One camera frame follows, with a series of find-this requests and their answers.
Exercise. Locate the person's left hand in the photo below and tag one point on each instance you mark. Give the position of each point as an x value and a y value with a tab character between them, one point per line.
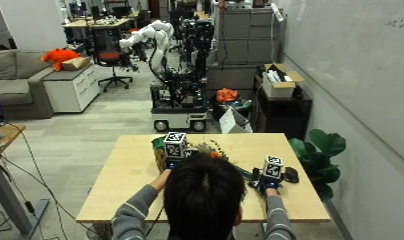
172	164

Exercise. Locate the person's right hand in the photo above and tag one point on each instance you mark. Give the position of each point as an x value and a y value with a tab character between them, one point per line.
270	185

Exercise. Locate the green flower stem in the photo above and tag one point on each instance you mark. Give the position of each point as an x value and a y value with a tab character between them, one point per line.
245	174

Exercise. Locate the white marker cube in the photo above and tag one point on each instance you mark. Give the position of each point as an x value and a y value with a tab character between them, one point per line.
273	167
176	145

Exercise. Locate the black oval object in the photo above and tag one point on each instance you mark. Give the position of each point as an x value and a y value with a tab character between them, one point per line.
292	175

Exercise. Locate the orange flower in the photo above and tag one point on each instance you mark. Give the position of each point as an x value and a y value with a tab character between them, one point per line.
216	154

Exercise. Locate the dried flower bouquet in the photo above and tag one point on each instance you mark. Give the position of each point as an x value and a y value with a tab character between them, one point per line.
204	147

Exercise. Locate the the person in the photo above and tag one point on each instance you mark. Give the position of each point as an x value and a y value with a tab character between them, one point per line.
203	200

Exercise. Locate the green potted plant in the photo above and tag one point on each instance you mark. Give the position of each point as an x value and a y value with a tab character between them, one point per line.
320	156

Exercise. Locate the white paper box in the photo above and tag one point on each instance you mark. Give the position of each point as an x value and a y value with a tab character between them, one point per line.
232	122

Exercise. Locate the black shelf unit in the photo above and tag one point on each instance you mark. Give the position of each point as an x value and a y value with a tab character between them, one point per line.
282	115

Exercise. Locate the green leaf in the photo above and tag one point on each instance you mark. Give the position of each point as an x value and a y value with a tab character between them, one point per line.
159	142

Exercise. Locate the orange cloth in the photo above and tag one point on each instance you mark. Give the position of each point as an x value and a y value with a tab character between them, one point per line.
227	95

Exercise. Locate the open cardboard box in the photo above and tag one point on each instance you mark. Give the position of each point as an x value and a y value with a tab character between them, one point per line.
280	87

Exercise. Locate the whiteboard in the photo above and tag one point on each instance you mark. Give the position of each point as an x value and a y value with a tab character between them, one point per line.
366	66

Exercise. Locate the black robot equipment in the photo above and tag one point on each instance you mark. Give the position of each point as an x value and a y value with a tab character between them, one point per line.
201	43

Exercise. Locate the grey filing cabinets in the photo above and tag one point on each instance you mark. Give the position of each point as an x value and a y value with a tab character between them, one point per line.
249	36

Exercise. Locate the white power strip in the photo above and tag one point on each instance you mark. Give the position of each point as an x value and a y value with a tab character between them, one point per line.
277	12

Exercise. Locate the white drawer cabinet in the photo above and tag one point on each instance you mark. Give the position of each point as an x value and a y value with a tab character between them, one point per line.
71	88

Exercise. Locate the black office chair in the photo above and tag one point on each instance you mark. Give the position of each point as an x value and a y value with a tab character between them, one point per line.
108	46

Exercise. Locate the small cardboard box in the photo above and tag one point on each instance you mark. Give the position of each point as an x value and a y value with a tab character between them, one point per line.
76	63

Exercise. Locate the orange plush toy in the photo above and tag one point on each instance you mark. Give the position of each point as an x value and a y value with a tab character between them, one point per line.
59	56

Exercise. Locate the wooden office desks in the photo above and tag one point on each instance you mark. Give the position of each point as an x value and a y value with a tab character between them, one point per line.
96	23

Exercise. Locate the wooden side desk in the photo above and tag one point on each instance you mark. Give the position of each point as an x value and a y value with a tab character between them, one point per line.
3	140

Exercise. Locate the grey sofa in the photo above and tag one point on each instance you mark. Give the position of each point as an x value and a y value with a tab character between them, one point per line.
11	83

